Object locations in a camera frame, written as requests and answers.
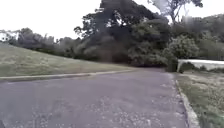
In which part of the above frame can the dense wood of trees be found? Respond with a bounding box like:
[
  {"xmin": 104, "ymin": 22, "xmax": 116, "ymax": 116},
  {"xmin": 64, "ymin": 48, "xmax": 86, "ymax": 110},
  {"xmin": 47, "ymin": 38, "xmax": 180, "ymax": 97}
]
[{"xmin": 8, "ymin": 0, "xmax": 224, "ymax": 69}]

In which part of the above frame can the grey asphalt path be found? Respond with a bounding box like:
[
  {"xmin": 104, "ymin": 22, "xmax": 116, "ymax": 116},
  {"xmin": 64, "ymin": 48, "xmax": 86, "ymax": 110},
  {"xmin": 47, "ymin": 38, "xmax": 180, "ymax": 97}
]
[{"xmin": 0, "ymin": 67, "xmax": 189, "ymax": 128}]

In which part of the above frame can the grey kerb along slope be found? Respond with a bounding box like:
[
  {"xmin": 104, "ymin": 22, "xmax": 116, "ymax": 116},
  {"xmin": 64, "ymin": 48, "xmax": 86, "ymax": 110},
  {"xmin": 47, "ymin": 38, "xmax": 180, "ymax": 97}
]
[{"xmin": 0, "ymin": 68, "xmax": 138, "ymax": 83}]

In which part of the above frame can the grass slope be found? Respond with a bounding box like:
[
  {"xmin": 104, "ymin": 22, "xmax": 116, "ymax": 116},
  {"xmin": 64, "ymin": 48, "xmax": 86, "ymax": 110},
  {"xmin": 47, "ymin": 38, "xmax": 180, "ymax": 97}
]
[{"xmin": 0, "ymin": 42, "xmax": 134, "ymax": 78}]

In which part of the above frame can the pale stone kerb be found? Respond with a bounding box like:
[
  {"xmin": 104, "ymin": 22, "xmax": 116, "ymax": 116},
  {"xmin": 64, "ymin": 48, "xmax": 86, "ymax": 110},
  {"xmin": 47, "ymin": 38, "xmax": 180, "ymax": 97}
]
[{"xmin": 173, "ymin": 73, "xmax": 201, "ymax": 128}]

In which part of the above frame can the dry patchy grass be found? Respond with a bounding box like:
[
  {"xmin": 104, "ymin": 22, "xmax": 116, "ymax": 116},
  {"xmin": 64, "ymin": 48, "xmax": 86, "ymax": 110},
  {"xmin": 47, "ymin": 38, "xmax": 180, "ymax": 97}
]
[{"xmin": 174, "ymin": 68, "xmax": 224, "ymax": 128}]

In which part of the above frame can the white building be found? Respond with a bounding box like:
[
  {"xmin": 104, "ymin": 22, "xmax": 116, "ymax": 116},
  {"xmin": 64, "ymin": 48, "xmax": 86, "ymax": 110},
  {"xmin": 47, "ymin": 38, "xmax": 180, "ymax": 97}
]
[{"xmin": 0, "ymin": 30, "xmax": 19, "ymax": 43}]

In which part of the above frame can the low white wall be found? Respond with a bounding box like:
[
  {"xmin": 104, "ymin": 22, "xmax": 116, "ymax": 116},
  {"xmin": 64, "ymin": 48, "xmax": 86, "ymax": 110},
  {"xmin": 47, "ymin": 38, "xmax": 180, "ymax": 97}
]
[{"xmin": 176, "ymin": 59, "xmax": 224, "ymax": 73}]

